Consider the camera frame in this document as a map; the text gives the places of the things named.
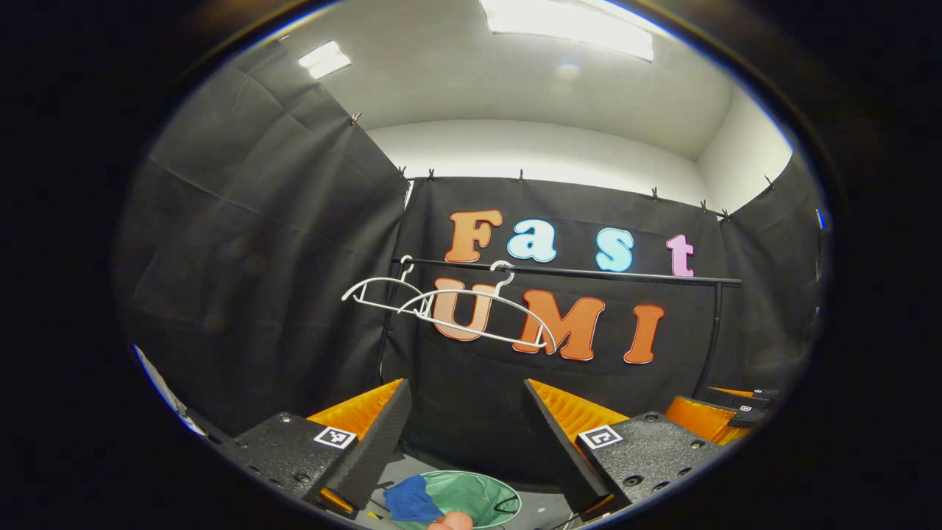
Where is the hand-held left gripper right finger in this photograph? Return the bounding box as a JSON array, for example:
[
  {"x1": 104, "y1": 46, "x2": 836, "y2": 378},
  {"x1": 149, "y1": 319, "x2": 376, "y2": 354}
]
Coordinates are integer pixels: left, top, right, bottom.
[{"x1": 521, "y1": 379, "x2": 726, "y2": 520}]

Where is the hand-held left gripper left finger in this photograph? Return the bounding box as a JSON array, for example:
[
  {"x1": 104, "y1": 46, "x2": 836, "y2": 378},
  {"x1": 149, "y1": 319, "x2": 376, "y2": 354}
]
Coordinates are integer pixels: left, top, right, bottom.
[{"x1": 217, "y1": 379, "x2": 413, "y2": 520}]

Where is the blue corduroy jacket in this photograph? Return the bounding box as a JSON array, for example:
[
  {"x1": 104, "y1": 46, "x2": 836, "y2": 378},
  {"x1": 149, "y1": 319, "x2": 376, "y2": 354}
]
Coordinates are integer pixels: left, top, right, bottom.
[{"x1": 383, "y1": 475, "x2": 447, "y2": 525}]

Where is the green laundry hamper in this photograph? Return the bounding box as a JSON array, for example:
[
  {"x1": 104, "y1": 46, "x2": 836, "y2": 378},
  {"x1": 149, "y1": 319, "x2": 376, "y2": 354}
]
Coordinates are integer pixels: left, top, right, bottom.
[{"x1": 383, "y1": 470, "x2": 523, "y2": 530}]

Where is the black clothes rack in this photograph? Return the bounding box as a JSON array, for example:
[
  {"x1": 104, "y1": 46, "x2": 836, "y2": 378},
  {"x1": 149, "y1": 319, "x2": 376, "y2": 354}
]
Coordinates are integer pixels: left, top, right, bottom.
[{"x1": 375, "y1": 256, "x2": 744, "y2": 413}]

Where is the white clothes hanger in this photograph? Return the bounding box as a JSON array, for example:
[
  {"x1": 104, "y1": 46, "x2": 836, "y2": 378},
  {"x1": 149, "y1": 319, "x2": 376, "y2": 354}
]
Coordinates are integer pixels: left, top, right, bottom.
[
  {"x1": 341, "y1": 255, "x2": 429, "y2": 319},
  {"x1": 397, "y1": 260, "x2": 559, "y2": 356}
]

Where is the black backdrop cloth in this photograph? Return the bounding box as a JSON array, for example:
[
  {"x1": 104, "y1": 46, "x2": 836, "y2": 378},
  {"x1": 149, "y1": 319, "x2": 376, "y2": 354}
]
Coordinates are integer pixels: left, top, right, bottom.
[{"x1": 114, "y1": 44, "x2": 830, "y2": 488}]

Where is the row of small backdrop clips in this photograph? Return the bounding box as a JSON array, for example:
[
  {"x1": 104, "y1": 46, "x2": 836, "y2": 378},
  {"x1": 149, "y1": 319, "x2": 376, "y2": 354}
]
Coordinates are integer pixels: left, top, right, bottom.
[{"x1": 350, "y1": 110, "x2": 775, "y2": 223}]

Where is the small ceiling light panel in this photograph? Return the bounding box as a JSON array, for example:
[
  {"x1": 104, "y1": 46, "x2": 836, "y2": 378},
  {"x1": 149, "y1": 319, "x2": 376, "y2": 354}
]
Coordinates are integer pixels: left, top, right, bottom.
[{"x1": 298, "y1": 40, "x2": 353, "y2": 80}]

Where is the large ceiling light panel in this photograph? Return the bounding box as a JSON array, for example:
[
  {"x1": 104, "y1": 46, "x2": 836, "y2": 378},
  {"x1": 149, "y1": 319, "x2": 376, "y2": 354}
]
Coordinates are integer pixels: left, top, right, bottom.
[{"x1": 478, "y1": 0, "x2": 656, "y2": 63}]

